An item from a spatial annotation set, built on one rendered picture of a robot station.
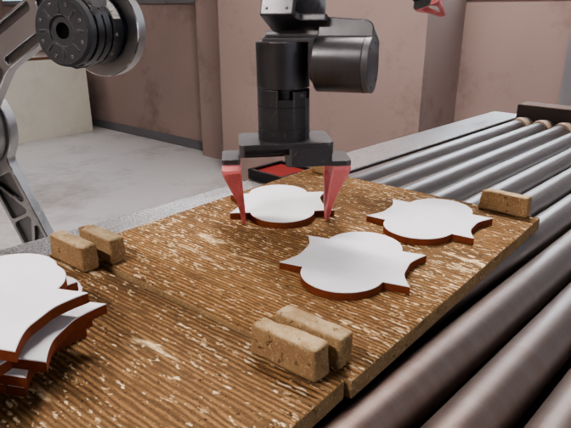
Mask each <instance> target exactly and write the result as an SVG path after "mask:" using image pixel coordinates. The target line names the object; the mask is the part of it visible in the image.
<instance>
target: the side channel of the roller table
mask: <svg viewBox="0 0 571 428"><path fill-rule="evenodd" d="M518 117H528V118H529V119H531V120H532V122H534V121H538V120H548V121H551V122H552V123H553V125H556V124H558V123H561V122H569V123H571V106H568V105H560V104H545V103H536V102H529V101H528V102H524V103H521V104H518V106H517V116H516V118H518Z"/></svg>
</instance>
